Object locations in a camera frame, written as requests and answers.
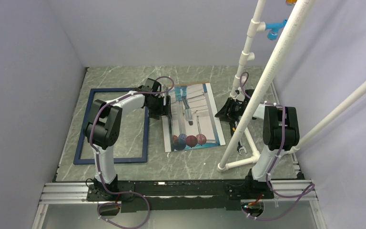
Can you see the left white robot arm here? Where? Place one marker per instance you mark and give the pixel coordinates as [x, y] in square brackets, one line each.
[104, 121]

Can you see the blue picture frame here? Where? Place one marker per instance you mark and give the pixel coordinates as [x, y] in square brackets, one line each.
[127, 160]

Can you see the orange pipe fitting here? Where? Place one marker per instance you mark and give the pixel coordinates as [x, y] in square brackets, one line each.
[290, 2]

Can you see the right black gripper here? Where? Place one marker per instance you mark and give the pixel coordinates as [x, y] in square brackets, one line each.
[225, 115]

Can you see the white diagonal pole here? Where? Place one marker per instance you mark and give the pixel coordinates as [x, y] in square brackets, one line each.
[335, 113]

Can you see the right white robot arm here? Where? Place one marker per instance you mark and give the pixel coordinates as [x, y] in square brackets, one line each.
[280, 132]

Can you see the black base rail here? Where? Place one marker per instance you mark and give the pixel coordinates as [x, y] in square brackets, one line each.
[228, 194]

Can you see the silver 24mm wrench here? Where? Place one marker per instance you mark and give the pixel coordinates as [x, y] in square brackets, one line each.
[241, 149]

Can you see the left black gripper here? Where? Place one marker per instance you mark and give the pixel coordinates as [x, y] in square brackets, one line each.
[164, 110]

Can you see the photo of woman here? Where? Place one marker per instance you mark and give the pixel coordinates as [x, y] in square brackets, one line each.
[193, 124]

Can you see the blue pipe valve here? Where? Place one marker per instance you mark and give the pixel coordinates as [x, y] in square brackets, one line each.
[274, 28]

